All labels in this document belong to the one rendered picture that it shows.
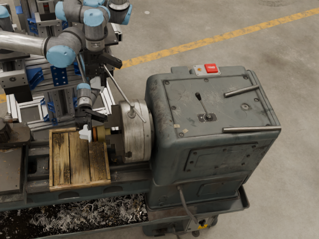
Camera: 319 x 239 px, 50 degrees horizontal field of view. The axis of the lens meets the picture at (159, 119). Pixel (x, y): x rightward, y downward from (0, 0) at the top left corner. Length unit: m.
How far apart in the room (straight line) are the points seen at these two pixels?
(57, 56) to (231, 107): 0.85
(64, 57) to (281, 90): 2.62
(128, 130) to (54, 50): 0.49
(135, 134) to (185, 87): 0.36
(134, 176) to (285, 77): 2.52
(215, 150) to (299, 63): 2.70
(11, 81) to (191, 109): 0.98
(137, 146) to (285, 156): 1.93
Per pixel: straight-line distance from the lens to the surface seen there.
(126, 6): 1.90
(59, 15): 1.54
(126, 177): 1.83
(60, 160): 1.87
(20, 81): 2.01
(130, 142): 1.57
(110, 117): 1.67
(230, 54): 3.95
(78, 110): 1.78
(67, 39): 1.66
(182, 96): 1.66
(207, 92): 1.71
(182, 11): 4.40
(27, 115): 2.95
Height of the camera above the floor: 2.49
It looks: 52 degrees down
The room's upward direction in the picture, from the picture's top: 10 degrees clockwise
